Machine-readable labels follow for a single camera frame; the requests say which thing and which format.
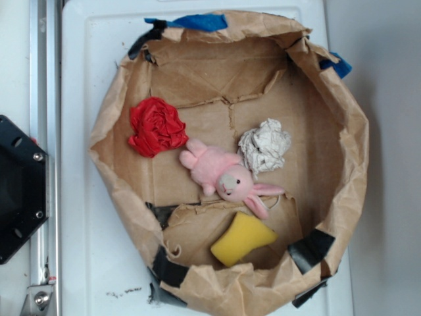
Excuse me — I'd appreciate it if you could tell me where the white plastic tray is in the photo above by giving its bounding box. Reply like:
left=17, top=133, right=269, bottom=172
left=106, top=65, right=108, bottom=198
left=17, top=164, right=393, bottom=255
left=60, top=0, right=355, bottom=316

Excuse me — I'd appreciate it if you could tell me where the pink plush bunny toy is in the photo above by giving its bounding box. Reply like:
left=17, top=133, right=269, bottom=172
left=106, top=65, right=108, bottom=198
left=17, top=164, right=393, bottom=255
left=179, top=138, right=285, bottom=219

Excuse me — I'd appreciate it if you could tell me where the yellow sponge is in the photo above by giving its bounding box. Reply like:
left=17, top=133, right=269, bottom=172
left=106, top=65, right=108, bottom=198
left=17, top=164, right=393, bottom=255
left=210, top=212, right=278, bottom=267

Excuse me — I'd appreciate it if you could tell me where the aluminium extrusion rail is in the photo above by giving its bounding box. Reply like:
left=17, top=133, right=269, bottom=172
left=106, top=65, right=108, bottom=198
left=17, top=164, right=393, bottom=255
left=20, top=1, right=64, bottom=315

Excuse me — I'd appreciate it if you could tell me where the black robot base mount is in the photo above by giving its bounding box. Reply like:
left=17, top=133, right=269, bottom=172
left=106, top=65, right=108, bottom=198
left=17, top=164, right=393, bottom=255
left=0, top=115, right=48, bottom=265

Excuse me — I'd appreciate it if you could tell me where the white paper ball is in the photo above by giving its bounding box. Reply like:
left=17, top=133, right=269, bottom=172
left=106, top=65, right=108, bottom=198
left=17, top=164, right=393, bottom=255
left=237, top=118, right=291, bottom=179

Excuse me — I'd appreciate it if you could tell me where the brown paper bag container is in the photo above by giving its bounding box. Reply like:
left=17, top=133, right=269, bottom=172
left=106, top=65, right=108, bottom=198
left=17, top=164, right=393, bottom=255
left=89, top=11, right=369, bottom=315

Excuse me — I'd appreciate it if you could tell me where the crumpled red paper ball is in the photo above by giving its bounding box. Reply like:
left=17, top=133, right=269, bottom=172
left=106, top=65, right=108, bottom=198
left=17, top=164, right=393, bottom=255
left=128, top=97, right=189, bottom=158

